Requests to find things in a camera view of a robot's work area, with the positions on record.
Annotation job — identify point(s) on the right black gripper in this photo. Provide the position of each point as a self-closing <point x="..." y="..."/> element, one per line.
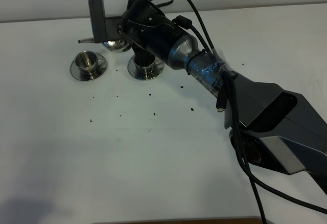
<point x="144" y="27"/>

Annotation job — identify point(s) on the stainless steel teapot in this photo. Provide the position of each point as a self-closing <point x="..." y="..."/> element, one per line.
<point x="117" y="46"/>

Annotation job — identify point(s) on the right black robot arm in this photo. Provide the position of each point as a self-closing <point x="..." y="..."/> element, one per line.
<point x="270" y="127"/>

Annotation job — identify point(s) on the right steel saucer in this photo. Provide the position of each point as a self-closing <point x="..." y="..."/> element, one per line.
<point x="148" y="72"/>

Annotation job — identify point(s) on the steel saucer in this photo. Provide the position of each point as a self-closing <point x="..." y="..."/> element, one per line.
<point x="148" y="72"/>
<point x="87" y="76"/>

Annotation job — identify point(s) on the right steel teacup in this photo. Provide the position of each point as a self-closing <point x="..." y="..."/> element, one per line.
<point x="149" y="64"/>

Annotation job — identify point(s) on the steel teacup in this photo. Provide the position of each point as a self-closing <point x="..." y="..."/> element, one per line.
<point x="89" y="61"/>
<point x="149" y="64"/>

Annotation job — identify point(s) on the left steel teacup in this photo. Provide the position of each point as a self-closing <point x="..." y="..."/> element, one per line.
<point x="89" y="61"/>

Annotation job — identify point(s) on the left steel saucer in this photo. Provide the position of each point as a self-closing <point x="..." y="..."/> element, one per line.
<point x="87" y="76"/>

